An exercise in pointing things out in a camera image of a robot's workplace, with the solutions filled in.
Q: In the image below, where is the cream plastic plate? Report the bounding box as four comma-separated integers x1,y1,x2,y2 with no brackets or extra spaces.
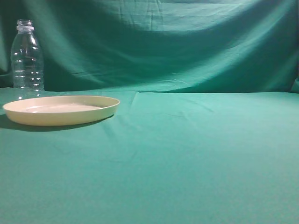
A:
3,95,120,126

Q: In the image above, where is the green cloth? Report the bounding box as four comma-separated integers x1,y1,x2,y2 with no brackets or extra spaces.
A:
0,0,299,224

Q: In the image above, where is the clear plastic bottle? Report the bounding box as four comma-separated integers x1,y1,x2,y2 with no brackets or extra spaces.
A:
11,19,44,100

